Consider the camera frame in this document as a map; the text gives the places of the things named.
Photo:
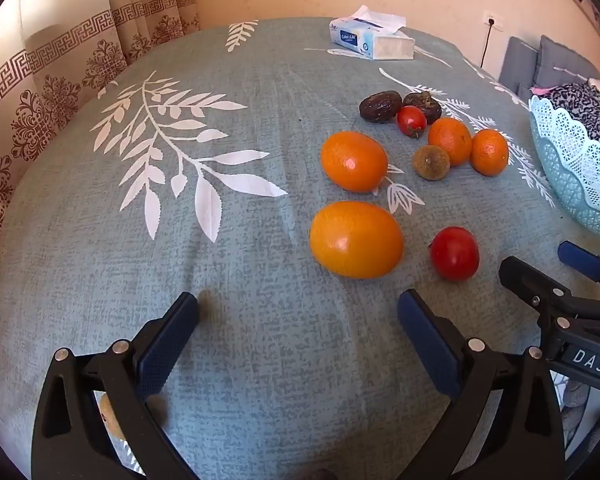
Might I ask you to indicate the white and blue tissue box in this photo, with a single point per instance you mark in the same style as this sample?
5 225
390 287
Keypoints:
370 40

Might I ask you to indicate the small mandarin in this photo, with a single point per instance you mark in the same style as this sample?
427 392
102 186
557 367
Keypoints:
450 141
490 152

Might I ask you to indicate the round brown fruit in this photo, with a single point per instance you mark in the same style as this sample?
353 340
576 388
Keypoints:
431 162

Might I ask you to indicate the large red tomato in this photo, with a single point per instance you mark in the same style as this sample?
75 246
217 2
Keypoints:
455 252

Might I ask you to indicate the small red tomato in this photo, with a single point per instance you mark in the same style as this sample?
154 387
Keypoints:
411 120

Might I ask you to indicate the white wall outlet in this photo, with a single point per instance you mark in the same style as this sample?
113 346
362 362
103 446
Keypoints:
493 19

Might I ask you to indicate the dark wrinkled fruit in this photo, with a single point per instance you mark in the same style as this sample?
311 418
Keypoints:
422 104

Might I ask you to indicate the large orange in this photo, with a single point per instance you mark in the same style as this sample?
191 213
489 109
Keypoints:
354 161
356 239

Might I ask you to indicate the beige patterned curtain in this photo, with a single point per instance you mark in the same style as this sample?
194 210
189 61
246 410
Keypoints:
55 60

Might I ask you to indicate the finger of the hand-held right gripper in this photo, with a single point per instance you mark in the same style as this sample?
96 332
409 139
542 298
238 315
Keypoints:
580 258
530 282

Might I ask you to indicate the grey sofa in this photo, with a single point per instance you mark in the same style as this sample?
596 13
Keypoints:
517 67

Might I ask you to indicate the leopard print blanket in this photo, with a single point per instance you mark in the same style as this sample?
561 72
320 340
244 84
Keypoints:
580 102

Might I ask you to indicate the light blue plastic lattice basket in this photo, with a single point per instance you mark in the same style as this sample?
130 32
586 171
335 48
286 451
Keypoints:
575 160

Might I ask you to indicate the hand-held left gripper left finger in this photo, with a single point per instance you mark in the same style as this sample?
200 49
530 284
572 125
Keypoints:
165 345

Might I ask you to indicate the dark brown date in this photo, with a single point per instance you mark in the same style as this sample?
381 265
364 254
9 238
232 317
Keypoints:
380 106

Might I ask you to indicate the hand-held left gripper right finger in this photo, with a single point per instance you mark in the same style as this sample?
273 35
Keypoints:
430 340

